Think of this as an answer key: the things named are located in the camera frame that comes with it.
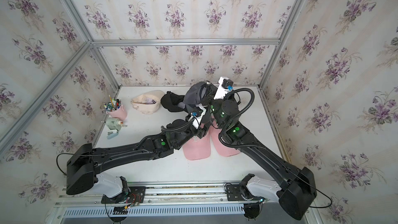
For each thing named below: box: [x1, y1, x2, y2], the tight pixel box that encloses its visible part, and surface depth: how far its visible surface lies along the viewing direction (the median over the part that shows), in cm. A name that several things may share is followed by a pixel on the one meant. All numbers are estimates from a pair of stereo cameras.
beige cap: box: [130, 90, 166, 115], surface depth 110 cm
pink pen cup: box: [103, 94, 128, 121], surface depth 97 cm
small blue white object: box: [106, 129, 119, 140], surface depth 95 cm
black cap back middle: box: [160, 90, 186, 112], surface depth 103 cm
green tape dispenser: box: [105, 117, 123, 131], surface depth 92 cm
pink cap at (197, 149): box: [182, 129, 211, 161], surface depth 86 cm
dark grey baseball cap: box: [182, 80, 218, 109], surface depth 73 cm
